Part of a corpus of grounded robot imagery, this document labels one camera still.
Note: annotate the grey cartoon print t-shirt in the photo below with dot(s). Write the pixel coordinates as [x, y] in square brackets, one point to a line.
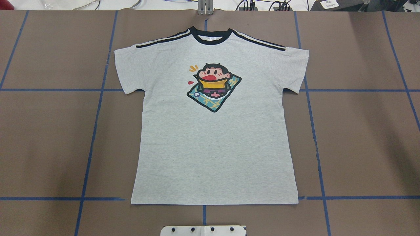
[213, 126]

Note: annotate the clear plastic bag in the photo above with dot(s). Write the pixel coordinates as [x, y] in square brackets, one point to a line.
[67, 4]

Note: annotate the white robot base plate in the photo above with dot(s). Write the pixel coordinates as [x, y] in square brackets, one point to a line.
[223, 230]

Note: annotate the grey aluminium frame post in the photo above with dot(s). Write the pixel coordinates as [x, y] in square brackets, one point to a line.
[205, 7]

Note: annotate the black labelled box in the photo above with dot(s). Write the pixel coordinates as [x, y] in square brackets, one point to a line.
[339, 5]

